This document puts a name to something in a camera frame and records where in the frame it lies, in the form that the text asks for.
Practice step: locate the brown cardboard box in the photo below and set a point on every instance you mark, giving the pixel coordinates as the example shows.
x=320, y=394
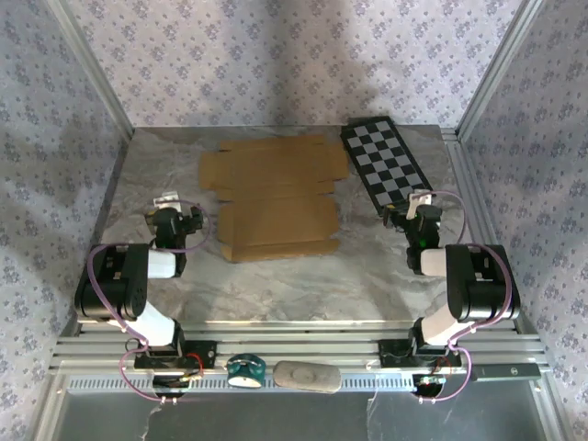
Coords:
x=275, y=206

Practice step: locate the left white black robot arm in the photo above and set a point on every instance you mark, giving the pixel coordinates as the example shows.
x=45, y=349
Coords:
x=161, y=264

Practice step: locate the black grey checkerboard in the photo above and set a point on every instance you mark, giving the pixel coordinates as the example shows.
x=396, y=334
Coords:
x=386, y=161

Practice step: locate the black rectangular bar device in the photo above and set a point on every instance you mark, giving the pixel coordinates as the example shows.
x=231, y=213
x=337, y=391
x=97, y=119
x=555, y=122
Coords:
x=505, y=372

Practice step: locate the grey oval stone pad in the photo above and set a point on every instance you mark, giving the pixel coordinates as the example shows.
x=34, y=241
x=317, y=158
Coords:
x=305, y=376

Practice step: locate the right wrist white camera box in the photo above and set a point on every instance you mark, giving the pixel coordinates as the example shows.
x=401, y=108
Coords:
x=420, y=198

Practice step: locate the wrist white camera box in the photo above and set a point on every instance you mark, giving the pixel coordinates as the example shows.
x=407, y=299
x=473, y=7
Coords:
x=420, y=198
x=165, y=199

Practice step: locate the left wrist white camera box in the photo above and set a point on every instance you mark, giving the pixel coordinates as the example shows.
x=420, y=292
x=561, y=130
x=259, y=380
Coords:
x=165, y=199

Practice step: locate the aluminium side rail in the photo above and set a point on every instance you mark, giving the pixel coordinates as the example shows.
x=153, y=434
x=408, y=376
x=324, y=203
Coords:
x=459, y=161

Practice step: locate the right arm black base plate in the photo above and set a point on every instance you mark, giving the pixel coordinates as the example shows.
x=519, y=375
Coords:
x=390, y=356

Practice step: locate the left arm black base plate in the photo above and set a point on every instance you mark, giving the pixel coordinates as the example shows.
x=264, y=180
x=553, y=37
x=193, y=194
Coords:
x=206, y=353

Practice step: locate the aluminium corner post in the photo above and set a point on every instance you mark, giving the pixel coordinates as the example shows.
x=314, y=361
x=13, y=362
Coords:
x=496, y=69
x=98, y=78

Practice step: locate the aluminium rail frame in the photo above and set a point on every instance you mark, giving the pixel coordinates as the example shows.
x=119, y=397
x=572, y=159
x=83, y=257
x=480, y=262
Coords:
x=298, y=342

